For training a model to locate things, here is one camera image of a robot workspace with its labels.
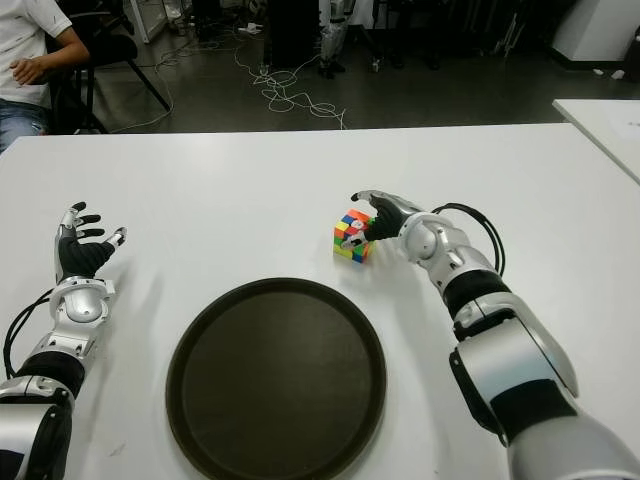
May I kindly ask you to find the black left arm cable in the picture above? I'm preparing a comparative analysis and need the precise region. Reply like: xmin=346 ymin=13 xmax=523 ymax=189
xmin=2 ymin=288 xmax=55 ymax=380

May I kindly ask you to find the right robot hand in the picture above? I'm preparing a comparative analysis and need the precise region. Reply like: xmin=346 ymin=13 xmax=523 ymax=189
xmin=341 ymin=188 xmax=427 ymax=250

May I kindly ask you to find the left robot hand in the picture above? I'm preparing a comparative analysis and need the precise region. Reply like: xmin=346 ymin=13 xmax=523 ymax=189
xmin=53 ymin=201 xmax=128 ymax=281

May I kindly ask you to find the seated person white shirt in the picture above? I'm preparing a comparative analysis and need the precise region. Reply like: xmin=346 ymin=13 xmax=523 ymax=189
xmin=0 ymin=0 xmax=91 ymax=154

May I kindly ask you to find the black chair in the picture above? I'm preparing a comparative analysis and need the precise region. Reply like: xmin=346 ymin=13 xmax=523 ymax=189
xmin=44 ymin=9 xmax=171 ymax=135

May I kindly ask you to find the tangled white floor cable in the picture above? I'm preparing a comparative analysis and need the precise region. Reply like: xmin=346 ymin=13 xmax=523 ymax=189
xmin=233 ymin=42 xmax=347 ymax=130

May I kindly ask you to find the dark round plate tray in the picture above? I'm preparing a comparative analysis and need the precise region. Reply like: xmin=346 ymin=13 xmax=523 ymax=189
xmin=164 ymin=276 xmax=389 ymax=469

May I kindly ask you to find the white framed glass cabinet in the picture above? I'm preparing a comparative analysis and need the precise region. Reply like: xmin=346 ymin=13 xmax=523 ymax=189
xmin=122 ymin=0 xmax=184 ymax=44

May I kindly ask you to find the white side table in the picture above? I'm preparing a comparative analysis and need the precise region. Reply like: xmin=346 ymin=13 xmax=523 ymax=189
xmin=551 ymin=98 xmax=640 ymax=184

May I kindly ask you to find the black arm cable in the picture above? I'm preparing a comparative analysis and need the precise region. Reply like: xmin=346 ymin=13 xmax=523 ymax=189
xmin=2 ymin=288 xmax=55 ymax=380
xmin=430 ymin=201 xmax=507 ymax=277

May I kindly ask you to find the multicoloured Rubik's cube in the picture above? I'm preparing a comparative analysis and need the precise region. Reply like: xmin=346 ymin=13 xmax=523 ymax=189
xmin=332 ymin=208 xmax=377 ymax=263

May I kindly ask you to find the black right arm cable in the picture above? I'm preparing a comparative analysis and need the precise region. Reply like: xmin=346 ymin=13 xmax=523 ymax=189
xmin=430 ymin=201 xmax=507 ymax=277

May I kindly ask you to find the silver folding rack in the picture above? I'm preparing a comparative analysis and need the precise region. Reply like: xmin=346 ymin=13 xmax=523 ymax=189
xmin=493 ymin=12 xmax=524 ymax=56

